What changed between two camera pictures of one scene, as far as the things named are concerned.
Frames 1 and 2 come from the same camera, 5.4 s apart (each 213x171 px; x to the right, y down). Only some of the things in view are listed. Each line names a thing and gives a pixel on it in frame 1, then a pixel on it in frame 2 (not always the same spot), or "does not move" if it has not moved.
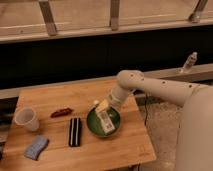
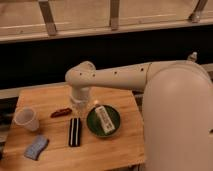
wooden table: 58,128 does not move
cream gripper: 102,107 -> 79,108
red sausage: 61,112 does not move
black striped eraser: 74,132 does not move
